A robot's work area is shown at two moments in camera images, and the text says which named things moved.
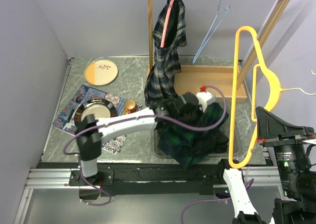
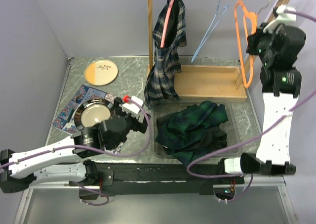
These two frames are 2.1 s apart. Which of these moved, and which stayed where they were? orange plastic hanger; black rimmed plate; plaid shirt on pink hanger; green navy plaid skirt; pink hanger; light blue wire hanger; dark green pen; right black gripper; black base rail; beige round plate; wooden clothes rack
Moved: right black gripper; light blue wire hanger; orange plastic hanger; green navy plaid skirt
Stayed: beige round plate; dark green pen; black base rail; plaid shirt on pink hanger; wooden clothes rack; black rimmed plate; pink hanger
